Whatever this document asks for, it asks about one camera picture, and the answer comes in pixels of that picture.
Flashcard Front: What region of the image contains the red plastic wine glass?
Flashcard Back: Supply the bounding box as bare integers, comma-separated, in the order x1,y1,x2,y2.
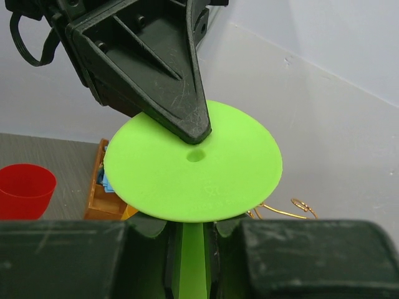
1,163,57,220

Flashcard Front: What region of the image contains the green plastic wine glass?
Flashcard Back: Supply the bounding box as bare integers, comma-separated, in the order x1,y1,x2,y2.
103,101,282,298

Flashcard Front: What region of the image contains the gold wire glass rack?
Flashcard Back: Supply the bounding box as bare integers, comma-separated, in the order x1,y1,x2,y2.
246,198,319,220

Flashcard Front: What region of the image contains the yellow plastic wine glass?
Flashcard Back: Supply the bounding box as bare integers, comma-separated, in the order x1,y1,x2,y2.
121,205,138,221

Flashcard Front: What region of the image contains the wooden compartment tray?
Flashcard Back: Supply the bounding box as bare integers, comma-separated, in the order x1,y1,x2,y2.
84,139,127,220

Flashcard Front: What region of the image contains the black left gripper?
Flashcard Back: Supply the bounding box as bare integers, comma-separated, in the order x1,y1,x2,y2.
40,0,230,146

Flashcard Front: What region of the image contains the blue patterned cloth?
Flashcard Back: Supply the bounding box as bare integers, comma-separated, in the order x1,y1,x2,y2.
97,168,114,193

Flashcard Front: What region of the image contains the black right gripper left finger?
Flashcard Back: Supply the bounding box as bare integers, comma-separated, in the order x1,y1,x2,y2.
1,214,178,298

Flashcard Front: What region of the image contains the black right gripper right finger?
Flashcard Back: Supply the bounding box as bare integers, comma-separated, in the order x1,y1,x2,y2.
210,217,398,298

